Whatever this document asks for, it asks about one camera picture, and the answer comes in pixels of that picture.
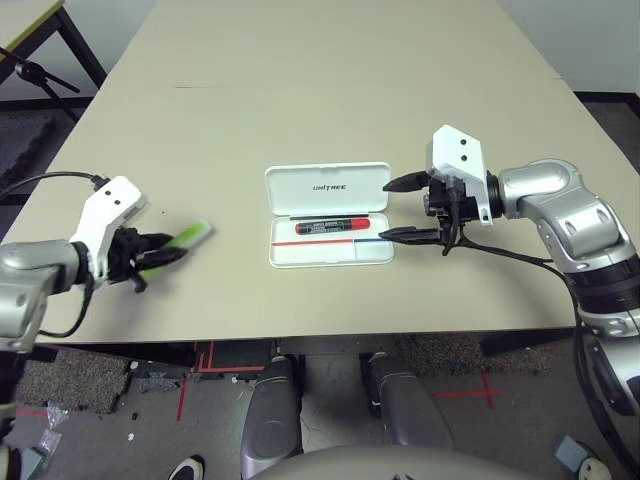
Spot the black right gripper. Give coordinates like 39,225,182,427
378,169,479,246

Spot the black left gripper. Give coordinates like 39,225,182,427
104,227,189,294

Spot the green glue stick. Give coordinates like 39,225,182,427
142,218,214,279

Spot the black marker red cap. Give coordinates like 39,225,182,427
293,217,371,236

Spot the white plastic pencil case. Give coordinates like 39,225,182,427
263,160,396,269

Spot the grey carpet piece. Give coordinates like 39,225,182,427
14,344,134,416

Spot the grey robot right leg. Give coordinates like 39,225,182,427
360,350,456,451

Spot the grey robot leg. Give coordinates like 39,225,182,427
360,350,456,451
239,355,307,469

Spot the grey robot left leg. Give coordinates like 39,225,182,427
239,355,307,469

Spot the black tripod stand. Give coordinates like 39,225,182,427
0,47,81,119

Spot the grey robot torso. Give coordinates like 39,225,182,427
249,444,531,480

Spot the blue grey box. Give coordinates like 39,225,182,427
552,433,586,471

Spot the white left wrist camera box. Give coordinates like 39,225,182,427
69,175,150,281

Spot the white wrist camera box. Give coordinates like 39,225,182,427
69,175,150,281
423,124,494,229

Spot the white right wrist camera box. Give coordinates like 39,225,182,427
423,124,494,229

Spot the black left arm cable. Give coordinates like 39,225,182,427
0,172,109,339

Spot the beige side table black frame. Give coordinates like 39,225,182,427
0,0,109,101

